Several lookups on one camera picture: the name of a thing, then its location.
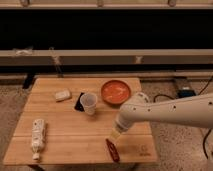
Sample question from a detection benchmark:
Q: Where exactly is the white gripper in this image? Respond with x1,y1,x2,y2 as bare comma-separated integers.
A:
110,117,133,139

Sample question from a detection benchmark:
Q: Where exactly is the orange ceramic bowl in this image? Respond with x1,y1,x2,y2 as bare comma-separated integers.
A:
101,80,131,105

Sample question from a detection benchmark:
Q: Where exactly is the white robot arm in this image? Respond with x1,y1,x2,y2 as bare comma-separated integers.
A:
110,92,213,140

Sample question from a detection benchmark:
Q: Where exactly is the clear plastic cup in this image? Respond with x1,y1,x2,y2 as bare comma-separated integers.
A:
80,93,97,115

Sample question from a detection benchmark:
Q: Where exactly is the black flat card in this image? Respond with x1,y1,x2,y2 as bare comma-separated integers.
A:
74,92,85,112

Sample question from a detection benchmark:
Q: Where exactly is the wooden table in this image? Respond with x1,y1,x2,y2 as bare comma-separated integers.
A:
3,77,159,167

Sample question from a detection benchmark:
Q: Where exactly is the beige sponge block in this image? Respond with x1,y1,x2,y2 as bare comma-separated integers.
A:
55,90,72,102

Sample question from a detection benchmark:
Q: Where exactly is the white plastic bottle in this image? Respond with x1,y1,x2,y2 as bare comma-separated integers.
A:
31,119,46,160

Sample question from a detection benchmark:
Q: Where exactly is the dark power box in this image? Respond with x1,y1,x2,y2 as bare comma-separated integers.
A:
178,89,196,98

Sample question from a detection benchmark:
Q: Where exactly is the black floor cable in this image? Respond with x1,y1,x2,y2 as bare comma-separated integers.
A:
153,77,213,159

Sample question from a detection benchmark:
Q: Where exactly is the grey metal rail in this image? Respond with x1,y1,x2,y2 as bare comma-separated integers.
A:
0,49,213,65

